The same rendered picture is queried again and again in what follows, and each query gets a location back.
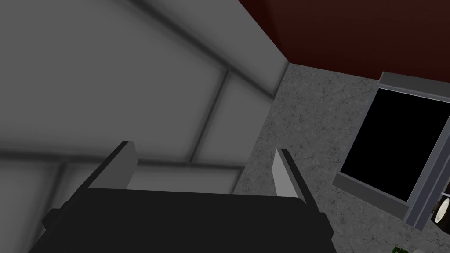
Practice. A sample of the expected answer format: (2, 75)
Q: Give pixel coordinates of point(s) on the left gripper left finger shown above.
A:
(117, 168)

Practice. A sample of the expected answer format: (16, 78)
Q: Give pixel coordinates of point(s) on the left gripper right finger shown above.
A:
(286, 177)

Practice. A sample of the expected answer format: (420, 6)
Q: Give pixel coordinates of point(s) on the grey microwave with black door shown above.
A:
(393, 140)

